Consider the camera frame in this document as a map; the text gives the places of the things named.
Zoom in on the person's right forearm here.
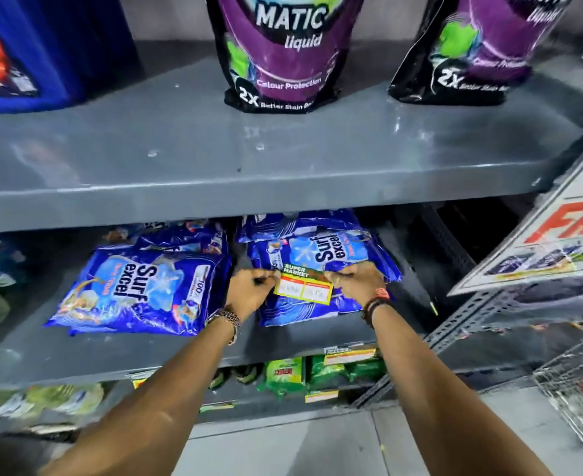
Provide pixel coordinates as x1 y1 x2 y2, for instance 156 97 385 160
370 307 553 476

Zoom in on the clear pale liquid bottle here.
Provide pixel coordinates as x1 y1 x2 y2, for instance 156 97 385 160
0 389 30 415
26 383 107 418

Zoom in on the grey metal shelf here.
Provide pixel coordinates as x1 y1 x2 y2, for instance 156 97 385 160
0 39 583 437

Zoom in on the black bead bracelet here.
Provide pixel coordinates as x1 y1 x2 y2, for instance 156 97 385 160
360 297 395 329

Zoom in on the silver wristwatch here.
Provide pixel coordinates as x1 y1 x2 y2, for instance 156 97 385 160
204 307 243 346

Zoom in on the person's right hand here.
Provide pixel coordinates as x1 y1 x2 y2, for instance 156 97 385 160
325 262 388 309

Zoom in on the black purple detergent pouch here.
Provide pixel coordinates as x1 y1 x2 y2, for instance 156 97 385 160
204 0 368 115
388 0 578 108

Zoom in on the person's left hand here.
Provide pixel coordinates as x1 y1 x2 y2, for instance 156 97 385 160
224 268 282 323

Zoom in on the blue toilet cleaner bottle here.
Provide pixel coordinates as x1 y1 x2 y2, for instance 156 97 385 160
0 0 87 114
73 0 141 103

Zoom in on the person's left forearm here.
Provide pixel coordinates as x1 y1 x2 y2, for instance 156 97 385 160
41 324 236 476

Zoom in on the white sign board red print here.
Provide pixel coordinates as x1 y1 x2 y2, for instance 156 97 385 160
447 138 583 299

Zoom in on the metal wire trolley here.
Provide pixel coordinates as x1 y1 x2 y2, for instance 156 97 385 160
533 317 583 462

